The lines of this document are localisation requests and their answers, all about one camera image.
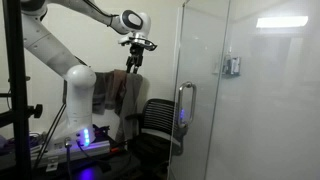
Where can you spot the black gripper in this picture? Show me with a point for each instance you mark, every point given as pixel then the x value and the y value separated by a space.
pixel 136 53

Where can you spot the grey hanging towel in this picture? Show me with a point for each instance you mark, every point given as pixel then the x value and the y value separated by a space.
pixel 130 103

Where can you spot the black mesh office chair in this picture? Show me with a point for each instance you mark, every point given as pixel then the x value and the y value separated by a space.
pixel 156 130

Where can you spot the fixed glass shower panel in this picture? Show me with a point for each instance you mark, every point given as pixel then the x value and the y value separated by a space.
pixel 266 110

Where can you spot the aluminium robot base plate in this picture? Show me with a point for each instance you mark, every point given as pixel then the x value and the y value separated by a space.
pixel 66 154

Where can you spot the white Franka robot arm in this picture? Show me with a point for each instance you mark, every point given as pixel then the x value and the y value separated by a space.
pixel 78 100

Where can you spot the black clamp knob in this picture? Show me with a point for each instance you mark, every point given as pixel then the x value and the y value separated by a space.
pixel 36 111

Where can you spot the bright shower window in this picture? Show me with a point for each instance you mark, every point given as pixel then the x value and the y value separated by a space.
pixel 282 22

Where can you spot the dark brown hanging towel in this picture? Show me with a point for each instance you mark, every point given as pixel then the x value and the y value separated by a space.
pixel 110 90

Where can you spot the black metal frame post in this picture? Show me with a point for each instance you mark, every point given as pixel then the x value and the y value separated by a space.
pixel 17 86

